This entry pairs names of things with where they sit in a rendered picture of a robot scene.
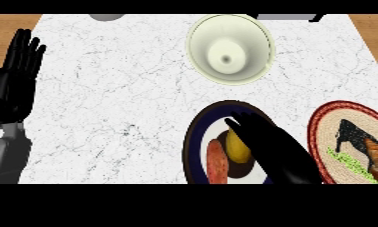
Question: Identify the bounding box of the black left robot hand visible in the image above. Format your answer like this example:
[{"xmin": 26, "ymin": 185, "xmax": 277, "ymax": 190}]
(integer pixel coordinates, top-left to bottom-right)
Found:
[{"xmin": 0, "ymin": 28, "xmax": 48, "ymax": 125}]

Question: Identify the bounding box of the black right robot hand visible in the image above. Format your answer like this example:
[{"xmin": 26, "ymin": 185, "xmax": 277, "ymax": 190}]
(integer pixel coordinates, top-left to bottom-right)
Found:
[{"xmin": 224, "ymin": 111, "xmax": 324, "ymax": 185}]

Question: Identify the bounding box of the red rimmed woven plate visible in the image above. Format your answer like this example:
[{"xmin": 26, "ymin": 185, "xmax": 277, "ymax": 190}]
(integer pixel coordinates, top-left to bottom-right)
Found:
[{"xmin": 308, "ymin": 100, "xmax": 378, "ymax": 185}]

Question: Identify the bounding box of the dark blue rimmed plate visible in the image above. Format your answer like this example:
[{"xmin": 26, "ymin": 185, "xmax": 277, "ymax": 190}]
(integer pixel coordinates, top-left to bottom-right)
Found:
[{"xmin": 182, "ymin": 100, "xmax": 278, "ymax": 185}]

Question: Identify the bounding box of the cream white bowl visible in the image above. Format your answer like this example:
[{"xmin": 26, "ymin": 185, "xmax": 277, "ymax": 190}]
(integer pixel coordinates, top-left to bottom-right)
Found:
[{"xmin": 185, "ymin": 14, "xmax": 278, "ymax": 86}]

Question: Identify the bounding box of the grey round object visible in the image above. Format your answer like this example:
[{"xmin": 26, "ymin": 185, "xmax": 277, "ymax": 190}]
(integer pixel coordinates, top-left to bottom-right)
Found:
[{"xmin": 89, "ymin": 14, "xmax": 128, "ymax": 22}]

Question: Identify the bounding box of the grey flat appliance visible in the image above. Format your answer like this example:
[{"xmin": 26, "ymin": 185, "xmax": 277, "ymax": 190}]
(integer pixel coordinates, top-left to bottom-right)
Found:
[{"xmin": 247, "ymin": 14, "xmax": 328, "ymax": 23}]

